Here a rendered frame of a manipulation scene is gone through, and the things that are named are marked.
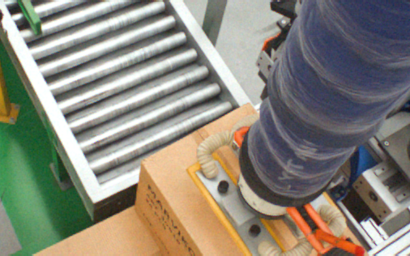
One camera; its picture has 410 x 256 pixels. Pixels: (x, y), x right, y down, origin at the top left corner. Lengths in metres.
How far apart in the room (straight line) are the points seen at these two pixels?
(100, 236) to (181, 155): 0.48
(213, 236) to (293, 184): 0.45
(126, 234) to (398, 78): 1.36
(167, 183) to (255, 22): 1.71
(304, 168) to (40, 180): 1.72
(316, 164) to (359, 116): 0.24
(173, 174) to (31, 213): 1.09
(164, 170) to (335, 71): 0.92
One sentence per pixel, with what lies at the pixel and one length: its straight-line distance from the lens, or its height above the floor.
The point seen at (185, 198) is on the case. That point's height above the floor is 0.94.
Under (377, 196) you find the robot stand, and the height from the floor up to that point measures 0.98.
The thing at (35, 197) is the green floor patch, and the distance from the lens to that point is 2.86.
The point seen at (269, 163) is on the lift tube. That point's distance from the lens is 1.41.
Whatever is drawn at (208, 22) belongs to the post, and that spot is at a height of 0.44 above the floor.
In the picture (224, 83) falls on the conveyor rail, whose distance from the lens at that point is 2.46.
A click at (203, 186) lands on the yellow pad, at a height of 1.07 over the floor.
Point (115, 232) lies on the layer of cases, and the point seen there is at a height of 0.54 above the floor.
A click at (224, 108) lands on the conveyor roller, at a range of 2.45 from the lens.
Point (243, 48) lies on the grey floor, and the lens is 3.30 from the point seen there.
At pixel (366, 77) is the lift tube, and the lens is 1.05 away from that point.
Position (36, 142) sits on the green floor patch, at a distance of 2.97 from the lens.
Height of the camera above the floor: 2.66
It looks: 59 degrees down
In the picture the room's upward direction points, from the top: 11 degrees clockwise
